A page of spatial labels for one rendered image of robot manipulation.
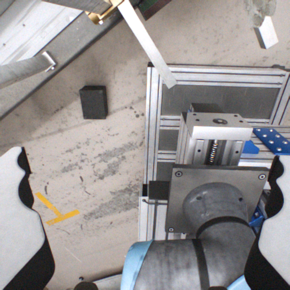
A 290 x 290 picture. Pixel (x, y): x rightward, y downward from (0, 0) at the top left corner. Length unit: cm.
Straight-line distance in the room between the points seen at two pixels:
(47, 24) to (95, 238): 207
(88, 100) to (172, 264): 118
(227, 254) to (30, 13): 87
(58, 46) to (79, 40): 7
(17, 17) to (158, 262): 84
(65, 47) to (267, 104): 115
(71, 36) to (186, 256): 67
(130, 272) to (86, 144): 139
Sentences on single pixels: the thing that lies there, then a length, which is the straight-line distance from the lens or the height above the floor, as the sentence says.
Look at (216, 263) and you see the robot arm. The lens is 41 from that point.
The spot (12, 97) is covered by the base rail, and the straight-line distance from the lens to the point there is 90.
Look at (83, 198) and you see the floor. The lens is 207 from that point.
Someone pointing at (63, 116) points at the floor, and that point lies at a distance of 165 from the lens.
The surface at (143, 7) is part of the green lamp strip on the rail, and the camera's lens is 72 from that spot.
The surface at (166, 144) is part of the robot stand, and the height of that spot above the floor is 21.
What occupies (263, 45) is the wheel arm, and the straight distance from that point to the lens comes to 64.
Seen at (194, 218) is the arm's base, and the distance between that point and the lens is 50.
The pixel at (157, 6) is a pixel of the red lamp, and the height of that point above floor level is 70.
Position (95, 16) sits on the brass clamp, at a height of 83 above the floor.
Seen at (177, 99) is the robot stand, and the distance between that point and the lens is 128.
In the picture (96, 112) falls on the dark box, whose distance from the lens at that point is 143.
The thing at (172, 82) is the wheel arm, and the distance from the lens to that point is 62.
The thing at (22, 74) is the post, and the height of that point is 91.
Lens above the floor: 142
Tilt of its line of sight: 60 degrees down
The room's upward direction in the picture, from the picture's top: 178 degrees counter-clockwise
